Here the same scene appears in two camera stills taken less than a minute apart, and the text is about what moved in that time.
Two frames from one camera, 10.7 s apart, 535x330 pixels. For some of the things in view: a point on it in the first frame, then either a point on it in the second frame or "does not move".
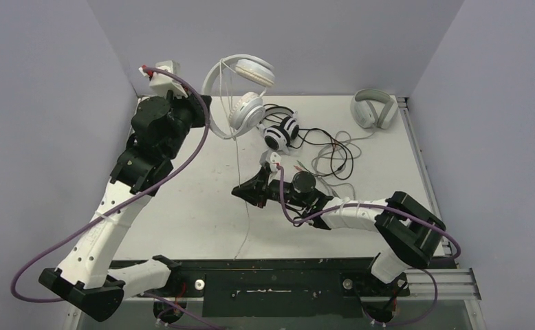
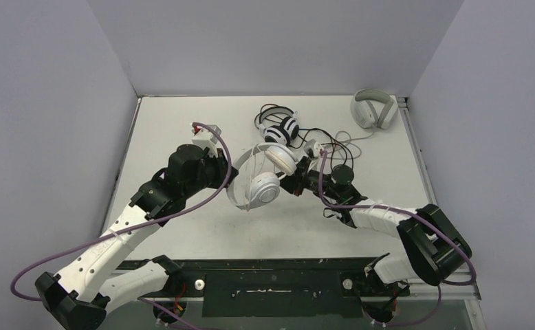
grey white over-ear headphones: (373, 108) does not move
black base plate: (283, 287) does not move
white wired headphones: (233, 105) to (263, 187)
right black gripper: (262, 188) to (300, 173)
